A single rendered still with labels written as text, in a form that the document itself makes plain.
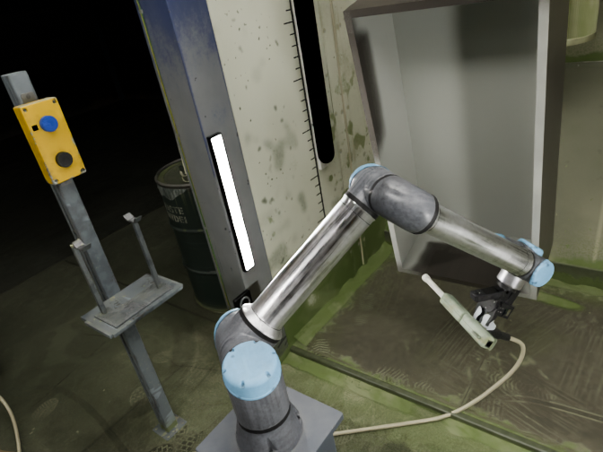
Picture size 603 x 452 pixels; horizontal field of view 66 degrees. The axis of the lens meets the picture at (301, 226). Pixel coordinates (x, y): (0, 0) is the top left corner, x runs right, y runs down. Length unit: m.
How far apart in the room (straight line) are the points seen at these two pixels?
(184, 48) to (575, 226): 2.17
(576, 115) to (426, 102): 1.15
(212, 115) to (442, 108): 0.95
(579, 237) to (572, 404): 0.97
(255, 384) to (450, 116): 1.37
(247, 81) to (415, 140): 0.79
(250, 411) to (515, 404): 1.32
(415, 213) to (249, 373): 0.58
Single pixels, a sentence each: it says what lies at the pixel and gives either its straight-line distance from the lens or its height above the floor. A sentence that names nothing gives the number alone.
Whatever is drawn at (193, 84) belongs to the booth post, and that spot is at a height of 1.48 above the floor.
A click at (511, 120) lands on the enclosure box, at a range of 2.02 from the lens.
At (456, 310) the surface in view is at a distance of 1.87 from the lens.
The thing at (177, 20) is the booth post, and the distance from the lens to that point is 1.81.
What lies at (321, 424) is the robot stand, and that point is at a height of 0.64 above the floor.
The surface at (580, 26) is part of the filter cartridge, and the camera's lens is 2.72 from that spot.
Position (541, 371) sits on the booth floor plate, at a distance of 2.41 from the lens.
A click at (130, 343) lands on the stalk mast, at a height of 0.55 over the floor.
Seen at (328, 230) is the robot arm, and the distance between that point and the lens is 1.29.
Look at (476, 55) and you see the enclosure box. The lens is 1.93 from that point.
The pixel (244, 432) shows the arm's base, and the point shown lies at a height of 0.72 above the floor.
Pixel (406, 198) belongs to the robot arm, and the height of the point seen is 1.22.
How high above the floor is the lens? 1.74
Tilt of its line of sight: 27 degrees down
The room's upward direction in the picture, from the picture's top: 11 degrees counter-clockwise
